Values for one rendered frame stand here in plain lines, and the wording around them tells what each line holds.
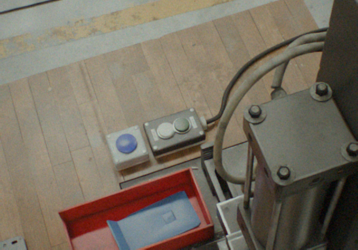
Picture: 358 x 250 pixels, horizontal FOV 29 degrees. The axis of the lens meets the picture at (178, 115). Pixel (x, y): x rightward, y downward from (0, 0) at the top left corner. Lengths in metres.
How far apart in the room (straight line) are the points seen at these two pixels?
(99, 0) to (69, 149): 1.43
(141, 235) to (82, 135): 0.25
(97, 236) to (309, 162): 0.69
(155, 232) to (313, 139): 0.65
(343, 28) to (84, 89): 0.89
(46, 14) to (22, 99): 1.31
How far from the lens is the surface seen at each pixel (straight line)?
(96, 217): 1.31
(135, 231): 1.29
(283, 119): 0.69
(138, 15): 2.69
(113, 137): 1.35
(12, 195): 1.37
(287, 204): 0.74
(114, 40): 2.63
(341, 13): 0.63
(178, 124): 1.34
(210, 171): 1.25
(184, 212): 1.29
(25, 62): 2.64
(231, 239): 0.98
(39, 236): 1.32
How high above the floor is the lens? 2.11
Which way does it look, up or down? 60 degrees down
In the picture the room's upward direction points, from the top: 5 degrees counter-clockwise
